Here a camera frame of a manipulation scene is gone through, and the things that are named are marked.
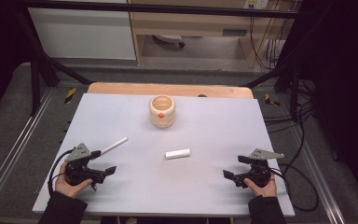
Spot wooden table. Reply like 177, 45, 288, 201
87, 81, 255, 100

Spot white chair base with caster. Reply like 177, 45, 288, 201
152, 34, 186, 49

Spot white power strip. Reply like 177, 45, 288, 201
243, 0, 270, 10

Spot black floor cables bundle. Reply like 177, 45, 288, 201
262, 78, 319, 135

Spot black curtain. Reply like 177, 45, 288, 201
287, 0, 358, 208
0, 0, 34, 127

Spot cream cup with orange mark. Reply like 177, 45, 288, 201
148, 94, 177, 129

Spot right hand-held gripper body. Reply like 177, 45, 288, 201
243, 147, 285, 189

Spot black metal frame leg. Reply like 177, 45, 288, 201
244, 60, 303, 123
12, 6, 93, 117

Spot black metal frame crossbar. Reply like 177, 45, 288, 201
13, 0, 300, 20

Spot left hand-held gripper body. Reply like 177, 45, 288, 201
63, 142, 106, 188

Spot person's left hand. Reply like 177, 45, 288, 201
54, 162, 94, 200

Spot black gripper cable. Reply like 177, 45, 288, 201
269, 161, 320, 213
47, 148, 76, 197

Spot person's right hand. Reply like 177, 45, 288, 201
243, 173, 278, 199

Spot long white pen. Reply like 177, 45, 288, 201
100, 136, 129, 156

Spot hanging black cables bundle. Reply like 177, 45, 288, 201
249, 13, 294, 71

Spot light wooden desk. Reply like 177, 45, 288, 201
127, 0, 295, 68

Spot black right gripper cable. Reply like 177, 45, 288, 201
269, 161, 320, 213

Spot aluminium floor rail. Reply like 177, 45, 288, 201
0, 88, 56, 214
287, 122, 347, 224

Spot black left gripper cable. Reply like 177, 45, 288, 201
47, 148, 76, 197

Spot long black floor cable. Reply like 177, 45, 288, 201
282, 102, 308, 177

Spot short white cylinder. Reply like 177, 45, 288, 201
164, 147, 192, 161

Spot white board sheet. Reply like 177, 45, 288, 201
32, 92, 296, 217

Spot white cabinet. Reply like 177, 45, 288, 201
27, 0, 137, 61

